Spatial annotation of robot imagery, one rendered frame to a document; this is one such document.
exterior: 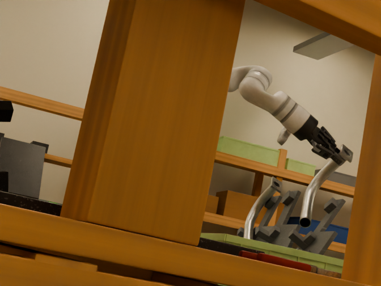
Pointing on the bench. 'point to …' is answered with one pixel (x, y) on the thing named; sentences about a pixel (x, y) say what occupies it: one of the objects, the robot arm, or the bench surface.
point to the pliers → (288, 263)
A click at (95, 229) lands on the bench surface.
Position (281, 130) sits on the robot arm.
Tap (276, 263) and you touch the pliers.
